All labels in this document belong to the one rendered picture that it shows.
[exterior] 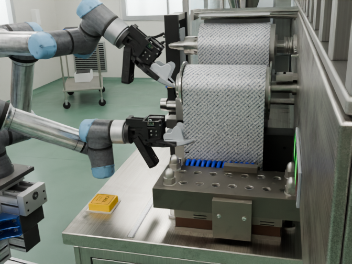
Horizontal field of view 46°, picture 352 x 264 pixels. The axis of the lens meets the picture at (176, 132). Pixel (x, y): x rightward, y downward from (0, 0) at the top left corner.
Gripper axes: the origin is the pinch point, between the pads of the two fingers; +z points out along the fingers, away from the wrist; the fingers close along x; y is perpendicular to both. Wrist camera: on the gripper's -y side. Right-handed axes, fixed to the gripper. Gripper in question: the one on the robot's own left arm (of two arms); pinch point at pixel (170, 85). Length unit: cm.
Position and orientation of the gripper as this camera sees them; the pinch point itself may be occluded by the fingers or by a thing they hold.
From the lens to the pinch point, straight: 126.3
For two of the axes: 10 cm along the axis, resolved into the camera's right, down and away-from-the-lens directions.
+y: 5.9, -6.9, -4.1
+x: 2.4, -3.3, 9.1
